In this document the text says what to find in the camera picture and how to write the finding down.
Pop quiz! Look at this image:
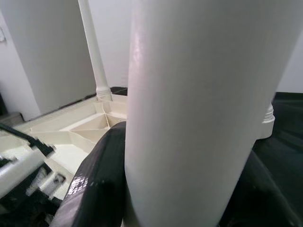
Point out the white plastic table top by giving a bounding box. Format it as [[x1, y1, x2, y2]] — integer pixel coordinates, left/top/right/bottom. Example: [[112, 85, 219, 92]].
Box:
[[0, 93, 276, 201]]

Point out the grey round waste bin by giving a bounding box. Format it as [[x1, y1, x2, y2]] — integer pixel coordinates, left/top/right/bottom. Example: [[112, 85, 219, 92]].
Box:
[[0, 111, 25, 125]]

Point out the white plastic table leg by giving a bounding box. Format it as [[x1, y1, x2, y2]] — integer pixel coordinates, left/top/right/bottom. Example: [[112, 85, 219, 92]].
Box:
[[77, 0, 112, 102], [260, 94, 276, 125], [122, 0, 303, 227]]

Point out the black tablecloth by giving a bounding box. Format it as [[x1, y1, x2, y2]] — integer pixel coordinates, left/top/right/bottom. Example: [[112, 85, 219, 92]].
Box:
[[37, 86, 303, 227]]

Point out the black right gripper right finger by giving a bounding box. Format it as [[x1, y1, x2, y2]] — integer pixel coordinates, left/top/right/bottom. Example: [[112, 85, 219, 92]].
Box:
[[216, 150, 303, 227]]

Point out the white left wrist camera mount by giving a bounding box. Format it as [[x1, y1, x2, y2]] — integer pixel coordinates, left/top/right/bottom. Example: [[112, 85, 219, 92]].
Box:
[[0, 145, 55, 191]]

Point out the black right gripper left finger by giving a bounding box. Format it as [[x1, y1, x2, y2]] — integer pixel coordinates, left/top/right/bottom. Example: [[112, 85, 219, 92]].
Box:
[[48, 121, 130, 227]]

